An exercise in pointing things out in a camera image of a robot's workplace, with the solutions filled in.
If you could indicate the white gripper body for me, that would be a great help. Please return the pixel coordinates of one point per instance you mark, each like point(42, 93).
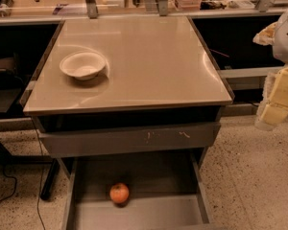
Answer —
point(286, 38)

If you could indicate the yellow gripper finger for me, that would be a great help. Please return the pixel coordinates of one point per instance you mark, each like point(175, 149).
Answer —
point(266, 36)
point(281, 96)

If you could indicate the orange fruit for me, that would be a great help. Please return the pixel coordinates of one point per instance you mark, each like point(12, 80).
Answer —
point(119, 193)

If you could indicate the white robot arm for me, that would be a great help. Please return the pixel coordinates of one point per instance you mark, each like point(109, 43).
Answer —
point(273, 109)

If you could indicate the grey drawer cabinet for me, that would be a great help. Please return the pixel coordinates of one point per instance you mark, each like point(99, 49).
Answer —
point(158, 73)

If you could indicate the open grey middle drawer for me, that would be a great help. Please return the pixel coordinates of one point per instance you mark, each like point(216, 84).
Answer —
point(166, 193)

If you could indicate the closed grey top drawer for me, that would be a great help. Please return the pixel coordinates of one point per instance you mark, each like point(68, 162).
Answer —
point(129, 139)

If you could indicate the white paper bowl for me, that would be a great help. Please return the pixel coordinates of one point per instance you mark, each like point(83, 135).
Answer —
point(83, 66)

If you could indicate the black table leg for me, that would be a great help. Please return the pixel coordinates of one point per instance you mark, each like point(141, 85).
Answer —
point(46, 189)

